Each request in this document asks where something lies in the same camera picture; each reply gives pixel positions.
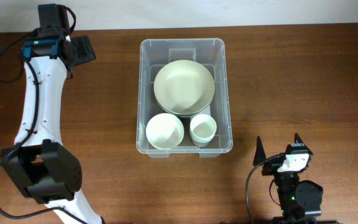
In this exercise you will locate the white label in bin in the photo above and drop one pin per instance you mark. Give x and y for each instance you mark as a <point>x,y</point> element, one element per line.
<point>206,111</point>

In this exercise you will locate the dark blue plate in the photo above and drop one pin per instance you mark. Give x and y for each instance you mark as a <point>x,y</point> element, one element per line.
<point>184,107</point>

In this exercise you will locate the beige plate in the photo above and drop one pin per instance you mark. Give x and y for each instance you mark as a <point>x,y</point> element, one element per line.
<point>184,79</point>

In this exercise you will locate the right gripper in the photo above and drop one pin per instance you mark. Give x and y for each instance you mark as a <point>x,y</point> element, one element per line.
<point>272,167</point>

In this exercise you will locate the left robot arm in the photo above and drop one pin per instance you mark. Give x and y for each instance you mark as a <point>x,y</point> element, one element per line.
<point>38,164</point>

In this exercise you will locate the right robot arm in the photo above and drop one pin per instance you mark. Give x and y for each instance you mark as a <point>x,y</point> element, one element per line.
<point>299,201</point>

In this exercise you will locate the mint green cup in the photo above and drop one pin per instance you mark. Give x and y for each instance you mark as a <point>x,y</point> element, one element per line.
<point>203,141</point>

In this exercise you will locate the white cup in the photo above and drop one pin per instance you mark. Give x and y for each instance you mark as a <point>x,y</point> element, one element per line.
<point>203,127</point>

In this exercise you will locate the clear plastic storage bin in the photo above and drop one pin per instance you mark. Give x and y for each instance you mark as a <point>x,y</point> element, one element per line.
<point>156,53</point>

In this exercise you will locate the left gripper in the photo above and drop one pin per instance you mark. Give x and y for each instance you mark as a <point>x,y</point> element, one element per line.
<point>86,49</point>

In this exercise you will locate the white bowl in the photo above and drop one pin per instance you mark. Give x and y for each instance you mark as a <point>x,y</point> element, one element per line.
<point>164,131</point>

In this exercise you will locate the grey cup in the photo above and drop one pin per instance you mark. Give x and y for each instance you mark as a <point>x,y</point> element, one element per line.
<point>200,144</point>

